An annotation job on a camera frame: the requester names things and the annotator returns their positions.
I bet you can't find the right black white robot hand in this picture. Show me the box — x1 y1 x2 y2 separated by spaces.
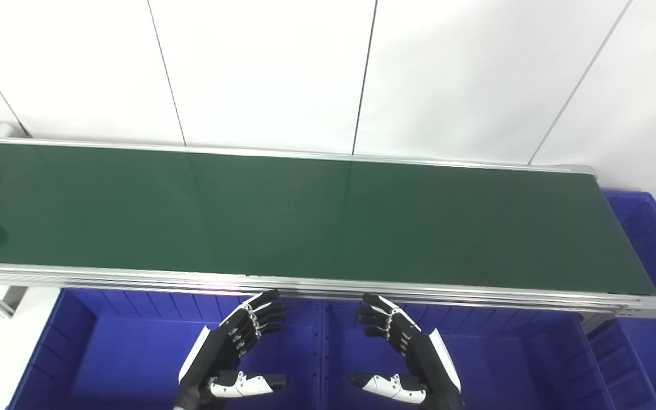
351 293 463 410

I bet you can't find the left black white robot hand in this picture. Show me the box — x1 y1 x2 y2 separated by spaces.
174 289 287 410

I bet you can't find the blue plastic bin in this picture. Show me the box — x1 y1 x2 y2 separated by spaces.
587 191 656 410
6 288 326 410
319 299 617 410

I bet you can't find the green conveyor belt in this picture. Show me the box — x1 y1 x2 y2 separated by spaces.
0 121 656 319

